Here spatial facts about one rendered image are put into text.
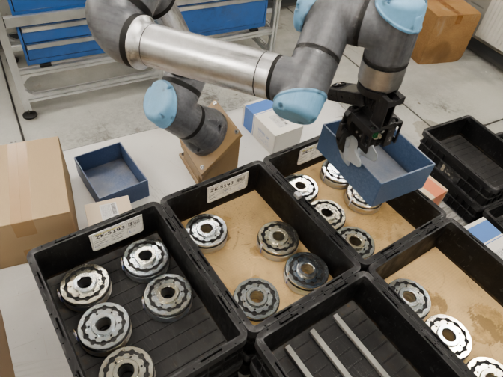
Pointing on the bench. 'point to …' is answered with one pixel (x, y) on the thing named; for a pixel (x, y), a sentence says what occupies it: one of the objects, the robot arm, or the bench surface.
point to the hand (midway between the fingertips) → (349, 157)
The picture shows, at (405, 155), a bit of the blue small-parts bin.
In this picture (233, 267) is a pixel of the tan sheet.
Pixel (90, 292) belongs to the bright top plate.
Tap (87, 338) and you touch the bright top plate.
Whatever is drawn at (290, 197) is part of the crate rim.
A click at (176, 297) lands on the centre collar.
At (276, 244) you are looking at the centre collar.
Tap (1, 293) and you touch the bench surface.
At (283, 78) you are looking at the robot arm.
